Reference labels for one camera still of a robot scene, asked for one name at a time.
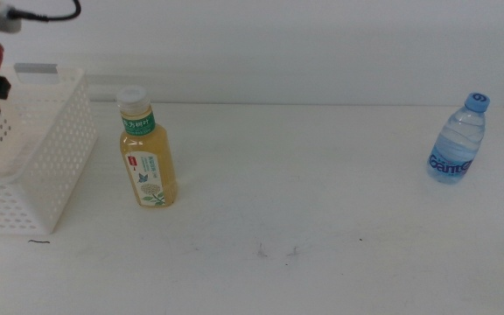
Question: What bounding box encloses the clear water bottle blue cap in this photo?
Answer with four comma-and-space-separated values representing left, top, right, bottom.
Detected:
425, 92, 491, 185

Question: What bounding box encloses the white perforated plastic basket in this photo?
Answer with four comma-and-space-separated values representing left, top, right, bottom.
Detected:
0, 63, 99, 235

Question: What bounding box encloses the yellow tea bottle green label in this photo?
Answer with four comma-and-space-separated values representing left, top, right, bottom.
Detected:
115, 85, 179, 208

